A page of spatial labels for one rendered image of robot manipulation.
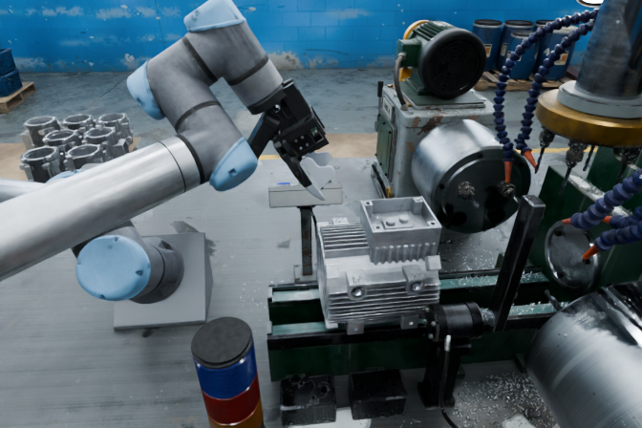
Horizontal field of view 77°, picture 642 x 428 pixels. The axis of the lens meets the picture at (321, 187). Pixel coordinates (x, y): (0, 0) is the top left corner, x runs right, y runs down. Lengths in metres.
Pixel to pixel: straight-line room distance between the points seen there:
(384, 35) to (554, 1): 2.45
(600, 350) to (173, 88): 0.64
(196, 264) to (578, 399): 0.77
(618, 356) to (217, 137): 0.57
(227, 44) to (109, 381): 0.71
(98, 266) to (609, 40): 0.89
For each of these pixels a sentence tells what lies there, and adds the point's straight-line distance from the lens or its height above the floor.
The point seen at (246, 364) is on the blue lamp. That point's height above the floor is 1.20.
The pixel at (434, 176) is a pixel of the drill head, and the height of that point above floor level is 1.08.
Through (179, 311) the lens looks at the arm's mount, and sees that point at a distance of 1.03.
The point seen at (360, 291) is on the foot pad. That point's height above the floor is 1.06.
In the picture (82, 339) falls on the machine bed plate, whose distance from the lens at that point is 1.09.
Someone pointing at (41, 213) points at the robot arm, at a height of 1.31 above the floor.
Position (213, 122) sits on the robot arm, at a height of 1.35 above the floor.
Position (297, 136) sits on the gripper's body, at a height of 1.29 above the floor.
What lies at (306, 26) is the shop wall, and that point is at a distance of 6.16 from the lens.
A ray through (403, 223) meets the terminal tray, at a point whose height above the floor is 1.13.
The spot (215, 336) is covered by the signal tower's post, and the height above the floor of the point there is 1.22.
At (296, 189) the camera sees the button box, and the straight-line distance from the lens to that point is 0.92.
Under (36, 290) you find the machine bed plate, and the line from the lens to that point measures 1.28.
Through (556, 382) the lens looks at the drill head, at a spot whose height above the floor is 1.05.
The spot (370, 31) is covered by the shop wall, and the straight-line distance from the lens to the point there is 6.26.
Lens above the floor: 1.55
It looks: 31 degrees down
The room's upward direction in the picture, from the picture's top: straight up
